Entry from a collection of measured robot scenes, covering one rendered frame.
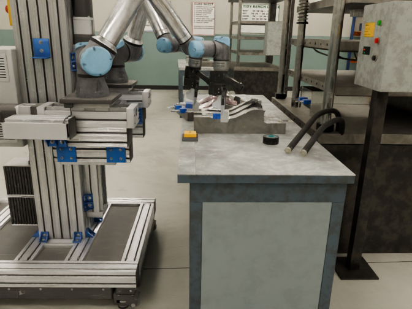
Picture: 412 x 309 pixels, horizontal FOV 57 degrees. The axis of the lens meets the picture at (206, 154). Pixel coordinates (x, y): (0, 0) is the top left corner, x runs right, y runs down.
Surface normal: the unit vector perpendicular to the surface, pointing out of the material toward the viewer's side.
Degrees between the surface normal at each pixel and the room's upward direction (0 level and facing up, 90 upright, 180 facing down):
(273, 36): 90
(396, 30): 90
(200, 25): 90
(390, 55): 90
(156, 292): 0
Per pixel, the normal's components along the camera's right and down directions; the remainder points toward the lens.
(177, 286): 0.02, -0.95
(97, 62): 0.34, 0.40
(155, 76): 0.07, 0.30
